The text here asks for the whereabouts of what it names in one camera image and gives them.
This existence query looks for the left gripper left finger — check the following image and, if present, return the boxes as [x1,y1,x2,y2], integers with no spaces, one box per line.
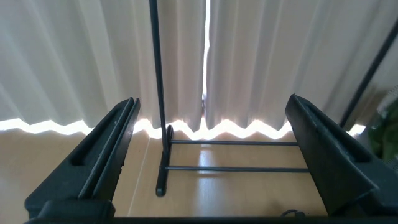
[24,97,141,218]

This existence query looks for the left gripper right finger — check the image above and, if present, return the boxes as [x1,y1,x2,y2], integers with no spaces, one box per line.
[284,93,398,217]

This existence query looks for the black clothes rack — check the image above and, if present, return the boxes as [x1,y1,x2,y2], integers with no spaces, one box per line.
[148,0,398,198]

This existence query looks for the green garment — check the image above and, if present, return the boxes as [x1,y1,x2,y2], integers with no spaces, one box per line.
[368,99,398,162]

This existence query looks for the beige curtain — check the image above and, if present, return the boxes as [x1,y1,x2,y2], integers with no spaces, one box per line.
[0,0,398,141]

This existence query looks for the black cable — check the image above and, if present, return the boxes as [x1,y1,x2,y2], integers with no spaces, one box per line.
[279,208,307,218]

